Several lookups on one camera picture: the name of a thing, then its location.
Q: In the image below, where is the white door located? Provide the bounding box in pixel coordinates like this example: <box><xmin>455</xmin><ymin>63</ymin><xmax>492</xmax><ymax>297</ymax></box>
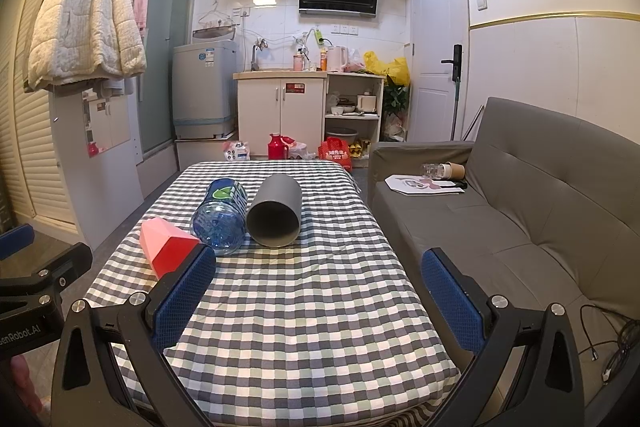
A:
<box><xmin>411</xmin><ymin>0</ymin><xmax>471</xmax><ymax>142</ymax></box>

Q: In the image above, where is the black cable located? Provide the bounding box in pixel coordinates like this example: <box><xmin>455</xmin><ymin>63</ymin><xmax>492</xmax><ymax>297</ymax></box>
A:
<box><xmin>580</xmin><ymin>304</ymin><xmax>640</xmax><ymax>383</ymax></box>

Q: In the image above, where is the red plastic bag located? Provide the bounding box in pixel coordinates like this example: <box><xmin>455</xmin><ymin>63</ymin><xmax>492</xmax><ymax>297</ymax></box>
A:
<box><xmin>318</xmin><ymin>137</ymin><xmax>353</xmax><ymax>172</ymax></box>

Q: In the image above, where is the grey cylindrical tube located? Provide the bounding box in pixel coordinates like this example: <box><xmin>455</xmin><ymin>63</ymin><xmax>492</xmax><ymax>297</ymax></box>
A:
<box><xmin>246</xmin><ymin>174</ymin><xmax>303</xmax><ymax>250</ymax></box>

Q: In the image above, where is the red thermos jug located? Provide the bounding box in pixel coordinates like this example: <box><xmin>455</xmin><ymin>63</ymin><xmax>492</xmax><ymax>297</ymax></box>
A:
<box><xmin>267</xmin><ymin>133</ymin><xmax>289</xmax><ymax>160</ymax></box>

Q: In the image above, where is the blue water bottle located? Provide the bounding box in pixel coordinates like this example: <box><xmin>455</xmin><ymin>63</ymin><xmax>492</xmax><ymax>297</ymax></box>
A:
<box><xmin>190</xmin><ymin>178</ymin><xmax>249</xmax><ymax>256</ymax></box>

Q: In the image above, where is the green plant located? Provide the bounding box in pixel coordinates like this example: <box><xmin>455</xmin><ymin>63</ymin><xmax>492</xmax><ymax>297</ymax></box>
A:
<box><xmin>382</xmin><ymin>77</ymin><xmax>411</xmax><ymax>115</ymax></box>

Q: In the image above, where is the metal faucet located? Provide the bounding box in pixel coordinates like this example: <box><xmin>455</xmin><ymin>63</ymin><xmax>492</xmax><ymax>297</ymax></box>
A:
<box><xmin>251</xmin><ymin>38</ymin><xmax>271</xmax><ymax>72</ymax></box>

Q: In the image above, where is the black door lock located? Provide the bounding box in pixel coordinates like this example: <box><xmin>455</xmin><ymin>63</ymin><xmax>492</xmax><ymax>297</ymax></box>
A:
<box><xmin>442</xmin><ymin>44</ymin><xmax>463</xmax><ymax>82</ymax></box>

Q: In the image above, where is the white electric kettle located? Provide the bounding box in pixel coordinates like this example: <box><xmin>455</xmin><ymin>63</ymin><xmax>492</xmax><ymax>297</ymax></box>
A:
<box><xmin>326</xmin><ymin>45</ymin><xmax>349</xmax><ymax>73</ymax></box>

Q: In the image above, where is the louvred wardrobe door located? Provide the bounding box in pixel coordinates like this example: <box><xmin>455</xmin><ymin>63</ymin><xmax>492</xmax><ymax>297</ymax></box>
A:
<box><xmin>0</xmin><ymin>0</ymin><xmax>81</xmax><ymax>228</ymax></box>

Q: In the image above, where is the red pink box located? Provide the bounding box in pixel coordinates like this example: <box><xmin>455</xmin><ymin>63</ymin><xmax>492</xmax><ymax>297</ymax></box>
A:
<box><xmin>140</xmin><ymin>217</ymin><xmax>201</xmax><ymax>280</ymax></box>

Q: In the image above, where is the cream quilted jacket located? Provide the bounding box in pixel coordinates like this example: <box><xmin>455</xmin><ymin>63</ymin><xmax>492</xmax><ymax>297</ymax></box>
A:
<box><xmin>27</xmin><ymin>0</ymin><xmax>147</xmax><ymax>90</ymax></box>

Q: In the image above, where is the yellow plastic bag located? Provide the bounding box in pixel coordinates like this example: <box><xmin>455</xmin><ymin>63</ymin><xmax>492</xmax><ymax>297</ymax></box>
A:
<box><xmin>363</xmin><ymin>51</ymin><xmax>411</xmax><ymax>88</ymax></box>

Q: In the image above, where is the grey washing machine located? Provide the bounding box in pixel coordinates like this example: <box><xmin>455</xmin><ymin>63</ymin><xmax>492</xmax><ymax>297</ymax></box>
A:
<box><xmin>172</xmin><ymin>39</ymin><xmax>238</xmax><ymax>140</ymax></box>

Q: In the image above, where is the wire hanger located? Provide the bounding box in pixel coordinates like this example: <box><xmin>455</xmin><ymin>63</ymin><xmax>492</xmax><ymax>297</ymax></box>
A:
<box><xmin>197</xmin><ymin>1</ymin><xmax>236</xmax><ymax>28</ymax></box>

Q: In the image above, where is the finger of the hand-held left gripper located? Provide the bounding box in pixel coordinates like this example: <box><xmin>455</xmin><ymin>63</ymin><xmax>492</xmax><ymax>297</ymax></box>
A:
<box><xmin>0</xmin><ymin>223</ymin><xmax>36</xmax><ymax>260</ymax></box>
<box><xmin>0</xmin><ymin>242</ymin><xmax>94</xmax><ymax>308</ymax></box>

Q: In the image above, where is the frosted glass door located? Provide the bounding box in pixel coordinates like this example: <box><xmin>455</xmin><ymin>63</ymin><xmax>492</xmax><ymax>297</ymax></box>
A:
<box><xmin>137</xmin><ymin>0</ymin><xmax>198</xmax><ymax>155</ymax></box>

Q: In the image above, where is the checkered tablecloth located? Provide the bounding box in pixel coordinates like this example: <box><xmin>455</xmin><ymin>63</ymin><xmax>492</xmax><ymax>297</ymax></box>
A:
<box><xmin>82</xmin><ymin>161</ymin><xmax>461</xmax><ymax>427</ymax></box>

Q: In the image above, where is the white printed paper sheet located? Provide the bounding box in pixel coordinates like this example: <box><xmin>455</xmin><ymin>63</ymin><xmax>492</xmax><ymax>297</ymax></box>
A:
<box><xmin>385</xmin><ymin>173</ymin><xmax>466</xmax><ymax>196</ymax></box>

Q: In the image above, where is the pink towel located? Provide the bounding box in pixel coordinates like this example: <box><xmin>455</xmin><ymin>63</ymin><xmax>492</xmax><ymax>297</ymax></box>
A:
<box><xmin>131</xmin><ymin>0</ymin><xmax>149</xmax><ymax>35</ymax></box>

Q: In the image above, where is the white sink cabinet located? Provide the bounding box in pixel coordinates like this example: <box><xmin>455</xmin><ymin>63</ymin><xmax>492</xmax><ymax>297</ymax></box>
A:
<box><xmin>233</xmin><ymin>72</ymin><xmax>328</xmax><ymax>158</ymax></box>

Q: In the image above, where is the brown paper cup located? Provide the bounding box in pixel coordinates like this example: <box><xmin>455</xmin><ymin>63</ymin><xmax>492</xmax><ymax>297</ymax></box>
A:
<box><xmin>439</xmin><ymin>162</ymin><xmax>467</xmax><ymax>182</ymax></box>

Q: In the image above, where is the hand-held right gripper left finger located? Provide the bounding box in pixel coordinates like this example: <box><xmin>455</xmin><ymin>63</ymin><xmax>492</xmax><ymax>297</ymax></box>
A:
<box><xmin>51</xmin><ymin>244</ymin><xmax>217</xmax><ymax>427</ymax></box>

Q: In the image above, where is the tissue pack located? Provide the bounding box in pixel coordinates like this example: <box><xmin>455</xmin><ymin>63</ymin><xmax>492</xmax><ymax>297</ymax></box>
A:
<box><xmin>222</xmin><ymin>141</ymin><xmax>251</xmax><ymax>162</ymax></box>

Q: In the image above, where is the open white shelf unit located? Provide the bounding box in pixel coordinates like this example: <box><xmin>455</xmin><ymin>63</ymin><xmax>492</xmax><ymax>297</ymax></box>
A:
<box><xmin>324</xmin><ymin>73</ymin><xmax>386</xmax><ymax>158</ymax></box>

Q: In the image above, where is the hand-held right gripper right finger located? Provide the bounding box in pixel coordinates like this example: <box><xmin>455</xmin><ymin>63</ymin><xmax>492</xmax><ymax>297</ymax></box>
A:
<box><xmin>420</xmin><ymin>248</ymin><xmax>598</xmax><ymax>427</ymax></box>

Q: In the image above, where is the grey sofa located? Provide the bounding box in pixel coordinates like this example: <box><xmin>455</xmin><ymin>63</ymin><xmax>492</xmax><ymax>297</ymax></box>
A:
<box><xmin>368</xmin><ymin>97</ymin><xmax>640</xmax><ymax>413</ymax></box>

